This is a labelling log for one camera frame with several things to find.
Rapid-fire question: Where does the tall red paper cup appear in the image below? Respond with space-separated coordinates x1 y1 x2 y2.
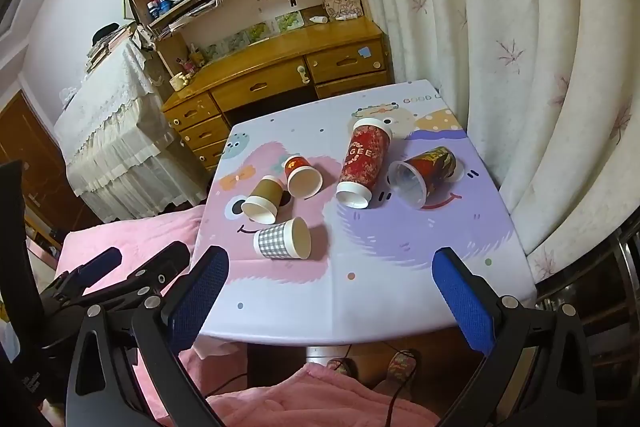
335 117 393 209

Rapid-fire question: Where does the brown paper cup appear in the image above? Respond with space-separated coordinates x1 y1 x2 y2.
242 176 284 225

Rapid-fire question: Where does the grey checkered paper cup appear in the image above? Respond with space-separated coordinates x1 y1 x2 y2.
253 217 311 260

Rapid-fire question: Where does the small red white paper cup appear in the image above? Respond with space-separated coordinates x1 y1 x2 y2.
283 155 323 199

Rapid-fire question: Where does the clear plastic printed cup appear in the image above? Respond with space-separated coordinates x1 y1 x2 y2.
387 146 458 209

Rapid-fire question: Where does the pink blanket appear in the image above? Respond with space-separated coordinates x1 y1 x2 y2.
56 205 439 426

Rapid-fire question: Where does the patterned slipper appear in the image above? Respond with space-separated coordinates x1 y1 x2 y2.
386 349 420 385

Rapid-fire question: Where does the white lace cloth cover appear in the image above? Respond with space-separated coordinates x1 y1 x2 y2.
54 40 208 222

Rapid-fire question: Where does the cartoon printed tablecloth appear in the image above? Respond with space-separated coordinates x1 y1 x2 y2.
195 80 536 346

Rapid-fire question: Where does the wooden desk with drawers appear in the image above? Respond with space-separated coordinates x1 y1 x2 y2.
163 17 392 172

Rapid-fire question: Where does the black cable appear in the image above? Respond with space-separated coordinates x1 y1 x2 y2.
382 340 419 427

